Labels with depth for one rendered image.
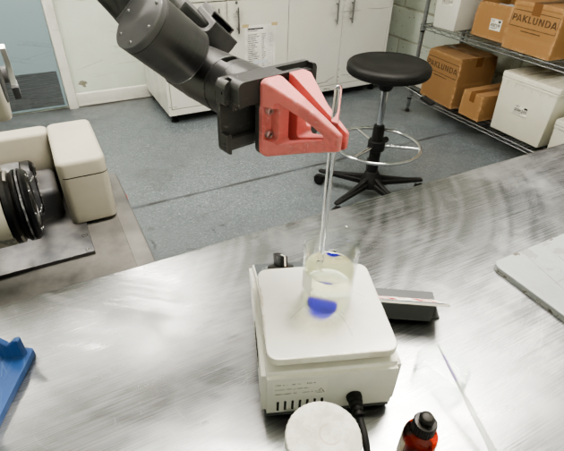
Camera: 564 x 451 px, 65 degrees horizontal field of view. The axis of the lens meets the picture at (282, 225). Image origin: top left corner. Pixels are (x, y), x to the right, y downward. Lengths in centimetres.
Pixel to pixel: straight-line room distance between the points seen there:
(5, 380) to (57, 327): 8
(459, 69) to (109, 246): 230
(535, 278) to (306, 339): 37
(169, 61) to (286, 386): 31
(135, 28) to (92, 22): 289
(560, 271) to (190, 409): 51
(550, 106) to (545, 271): 201
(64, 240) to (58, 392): 89
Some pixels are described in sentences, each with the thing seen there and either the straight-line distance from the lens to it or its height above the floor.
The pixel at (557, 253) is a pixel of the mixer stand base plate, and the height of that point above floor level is 76.
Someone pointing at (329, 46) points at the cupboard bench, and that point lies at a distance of 329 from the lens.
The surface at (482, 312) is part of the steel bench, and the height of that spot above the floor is 75.
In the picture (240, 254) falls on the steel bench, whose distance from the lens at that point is 64.
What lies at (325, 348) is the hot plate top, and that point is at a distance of 41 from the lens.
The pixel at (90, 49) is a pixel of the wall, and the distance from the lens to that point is 334.
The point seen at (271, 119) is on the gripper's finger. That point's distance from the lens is 39.
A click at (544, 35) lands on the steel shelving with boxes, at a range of 265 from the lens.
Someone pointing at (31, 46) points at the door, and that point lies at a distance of 330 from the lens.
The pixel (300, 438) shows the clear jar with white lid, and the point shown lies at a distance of 37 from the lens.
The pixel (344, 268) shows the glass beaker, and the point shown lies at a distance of 39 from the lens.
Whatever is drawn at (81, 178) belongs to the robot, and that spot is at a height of 52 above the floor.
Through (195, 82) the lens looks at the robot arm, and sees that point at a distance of 46.
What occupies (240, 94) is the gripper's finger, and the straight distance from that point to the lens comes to 37.
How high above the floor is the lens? 116
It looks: 36 degrees down
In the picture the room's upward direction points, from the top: 2 degrees clockwise
